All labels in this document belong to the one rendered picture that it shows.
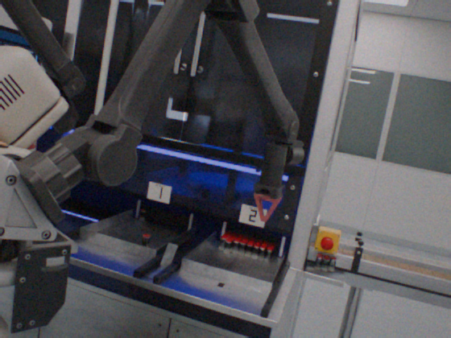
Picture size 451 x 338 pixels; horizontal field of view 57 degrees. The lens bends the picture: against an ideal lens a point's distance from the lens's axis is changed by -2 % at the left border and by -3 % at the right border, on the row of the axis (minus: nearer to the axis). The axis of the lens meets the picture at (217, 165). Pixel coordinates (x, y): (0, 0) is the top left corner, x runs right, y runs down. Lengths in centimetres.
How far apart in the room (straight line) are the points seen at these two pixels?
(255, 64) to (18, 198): 54
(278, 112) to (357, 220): 512
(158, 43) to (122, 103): 12
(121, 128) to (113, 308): 112
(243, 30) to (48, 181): 47
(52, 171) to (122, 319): 114
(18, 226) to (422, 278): 126
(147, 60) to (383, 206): 549
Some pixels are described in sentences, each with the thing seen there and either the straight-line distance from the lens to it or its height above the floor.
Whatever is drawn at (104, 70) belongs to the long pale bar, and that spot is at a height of 140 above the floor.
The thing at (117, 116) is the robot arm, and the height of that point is 130.
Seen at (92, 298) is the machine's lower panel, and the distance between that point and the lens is 176.
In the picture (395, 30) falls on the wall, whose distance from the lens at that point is 613.
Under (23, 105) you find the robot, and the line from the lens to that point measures 78.
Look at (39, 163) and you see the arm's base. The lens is 66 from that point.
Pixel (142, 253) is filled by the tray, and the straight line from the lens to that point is 128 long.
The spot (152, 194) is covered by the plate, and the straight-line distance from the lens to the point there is 152.
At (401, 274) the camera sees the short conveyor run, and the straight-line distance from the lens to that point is 155.
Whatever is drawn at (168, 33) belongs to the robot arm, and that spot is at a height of 145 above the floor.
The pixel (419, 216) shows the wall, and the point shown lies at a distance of 614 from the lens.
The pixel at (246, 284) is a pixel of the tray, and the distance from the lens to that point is 120.
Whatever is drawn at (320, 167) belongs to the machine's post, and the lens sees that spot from 137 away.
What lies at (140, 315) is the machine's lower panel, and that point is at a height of 55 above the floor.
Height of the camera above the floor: 134
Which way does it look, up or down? 7 degrees down
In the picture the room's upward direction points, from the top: 10 degrees clockwise
